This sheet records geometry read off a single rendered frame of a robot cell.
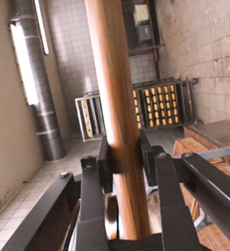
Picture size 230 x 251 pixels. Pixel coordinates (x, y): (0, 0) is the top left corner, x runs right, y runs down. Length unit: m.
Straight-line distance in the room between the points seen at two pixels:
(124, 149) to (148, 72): 5.09
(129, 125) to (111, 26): 0.08
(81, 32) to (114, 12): 5.23
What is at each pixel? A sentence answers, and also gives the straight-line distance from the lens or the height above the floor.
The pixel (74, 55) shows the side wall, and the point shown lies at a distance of 5.33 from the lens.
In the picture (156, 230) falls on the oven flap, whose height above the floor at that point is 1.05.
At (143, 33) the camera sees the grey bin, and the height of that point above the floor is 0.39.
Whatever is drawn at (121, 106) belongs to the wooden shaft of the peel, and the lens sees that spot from 0.17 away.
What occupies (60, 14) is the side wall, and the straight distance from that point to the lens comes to 5.62.
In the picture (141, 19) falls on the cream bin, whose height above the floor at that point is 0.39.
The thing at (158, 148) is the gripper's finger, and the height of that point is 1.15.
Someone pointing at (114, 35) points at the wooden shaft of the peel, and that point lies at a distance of 0.17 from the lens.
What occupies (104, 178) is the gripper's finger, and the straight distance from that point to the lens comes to 0.16.
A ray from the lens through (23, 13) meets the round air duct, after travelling 3.54.
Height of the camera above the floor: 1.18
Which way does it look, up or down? 2 degrees up
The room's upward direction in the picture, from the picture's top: 100 degrees counter-clockwise
